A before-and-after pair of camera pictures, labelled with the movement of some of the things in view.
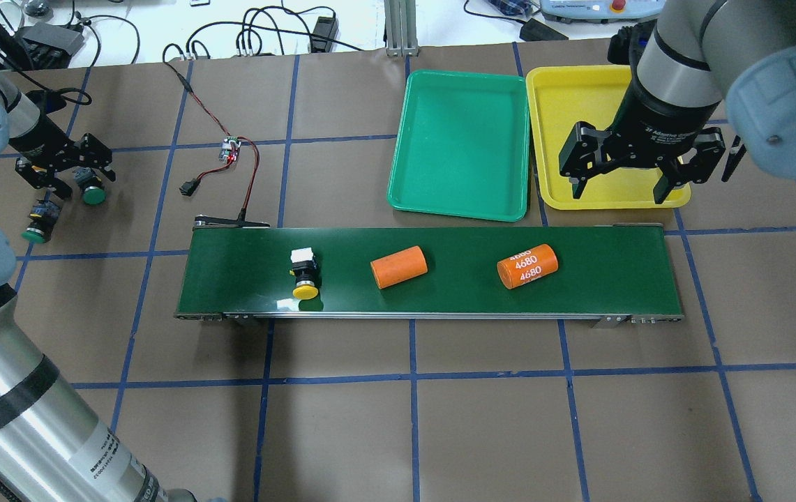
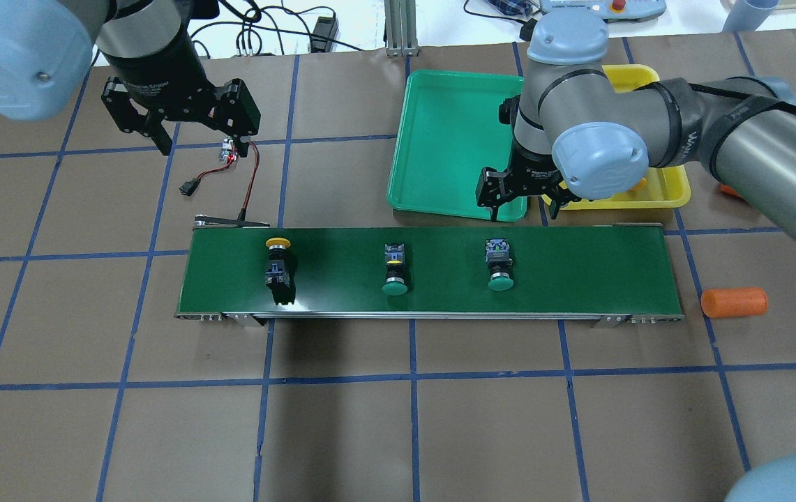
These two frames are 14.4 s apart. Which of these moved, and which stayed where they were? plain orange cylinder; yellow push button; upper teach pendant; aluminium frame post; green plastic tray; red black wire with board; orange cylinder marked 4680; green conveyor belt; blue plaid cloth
Moved: yellow push button; orange cylinder marked 4680; plain orange cylinder
Stayed: aluminium frame post; green conveyor belt; red black wire with board; green plastic tray; upper teach pendant; blue plaid cloth
